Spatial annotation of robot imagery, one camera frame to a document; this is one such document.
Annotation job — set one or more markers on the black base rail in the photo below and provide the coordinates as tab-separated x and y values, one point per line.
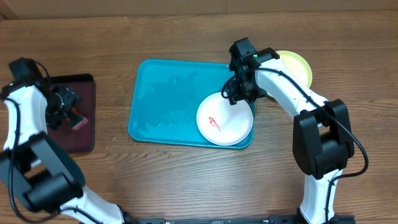
274	219

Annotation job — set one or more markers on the black and maroon tray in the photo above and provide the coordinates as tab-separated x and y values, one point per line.
83	138

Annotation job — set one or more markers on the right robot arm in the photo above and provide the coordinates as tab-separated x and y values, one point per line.
322	137

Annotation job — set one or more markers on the white plate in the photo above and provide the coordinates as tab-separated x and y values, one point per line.
224	124

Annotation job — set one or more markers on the green rimmed plate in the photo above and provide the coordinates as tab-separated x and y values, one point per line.
295	65

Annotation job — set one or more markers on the green and red sponge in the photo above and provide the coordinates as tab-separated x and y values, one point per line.
77	120

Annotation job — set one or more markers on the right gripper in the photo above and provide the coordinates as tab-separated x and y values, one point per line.
234	95

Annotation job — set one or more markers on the teal plastic serving tray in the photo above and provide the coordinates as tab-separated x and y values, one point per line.
166	98

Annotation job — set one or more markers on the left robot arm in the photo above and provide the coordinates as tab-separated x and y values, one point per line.
36	171

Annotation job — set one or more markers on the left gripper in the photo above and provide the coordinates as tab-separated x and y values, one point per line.
70	96

